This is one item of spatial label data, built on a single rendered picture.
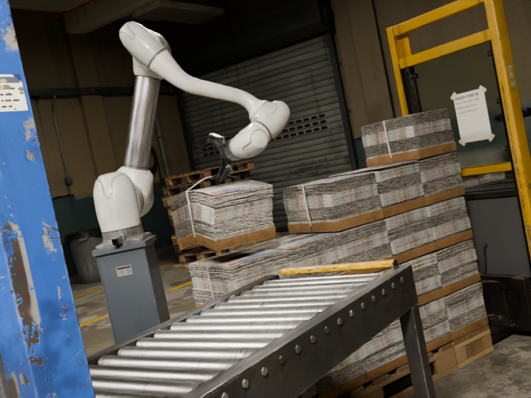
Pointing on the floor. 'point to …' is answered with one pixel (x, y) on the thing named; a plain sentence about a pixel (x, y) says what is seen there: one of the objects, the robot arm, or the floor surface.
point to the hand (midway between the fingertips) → (209, 160)
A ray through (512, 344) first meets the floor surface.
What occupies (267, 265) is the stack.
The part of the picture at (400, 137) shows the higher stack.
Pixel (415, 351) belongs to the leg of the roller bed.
